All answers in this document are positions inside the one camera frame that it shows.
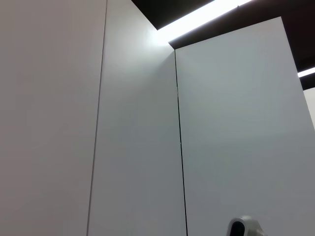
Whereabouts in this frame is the long bright ceiling light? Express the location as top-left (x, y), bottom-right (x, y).
top-left (157, 0), bottom-right (254, 46)

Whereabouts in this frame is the short bright ceiling light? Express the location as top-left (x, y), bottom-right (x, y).
top-left (297, 67), bottom-right (315, 78)

